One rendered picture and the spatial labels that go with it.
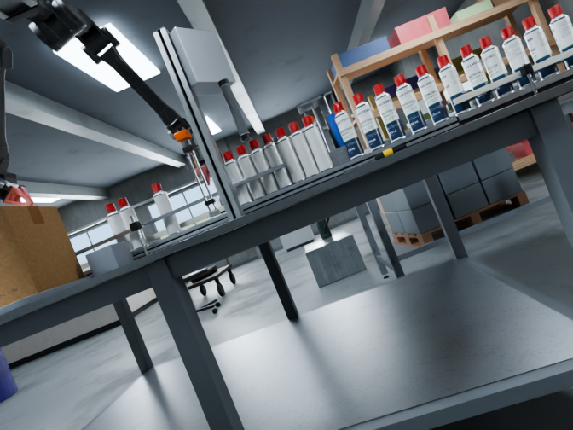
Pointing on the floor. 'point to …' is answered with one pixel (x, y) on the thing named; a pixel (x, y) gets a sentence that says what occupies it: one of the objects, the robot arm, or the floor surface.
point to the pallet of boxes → (453, 196)
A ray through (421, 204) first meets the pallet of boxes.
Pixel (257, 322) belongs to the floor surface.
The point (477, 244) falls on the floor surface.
